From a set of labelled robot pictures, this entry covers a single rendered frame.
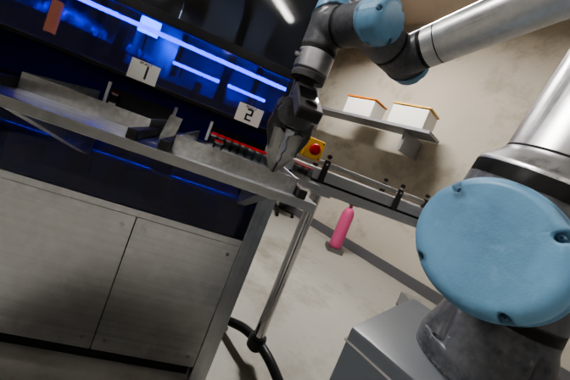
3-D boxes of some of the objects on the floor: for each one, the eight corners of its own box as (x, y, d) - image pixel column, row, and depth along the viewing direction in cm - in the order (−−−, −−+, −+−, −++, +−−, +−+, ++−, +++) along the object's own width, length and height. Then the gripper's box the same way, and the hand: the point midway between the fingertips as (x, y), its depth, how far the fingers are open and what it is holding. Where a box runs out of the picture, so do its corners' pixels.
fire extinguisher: (348, 255, 336) (367, 208, 332) (336, 256, 316) (357, 206, 311) (330, 244, 354) (349, 198, 350) (318, 244, 334) (338, 196, 330)
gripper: (320, 86, 63) (286, 173, 65) (284, 69, 61) (249, 159, 63) (333, 81, 55) (294, 181, 56) (292, 61, 53) (252, 165, 54)
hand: (275, 166), depth 56 cm, fingers closed
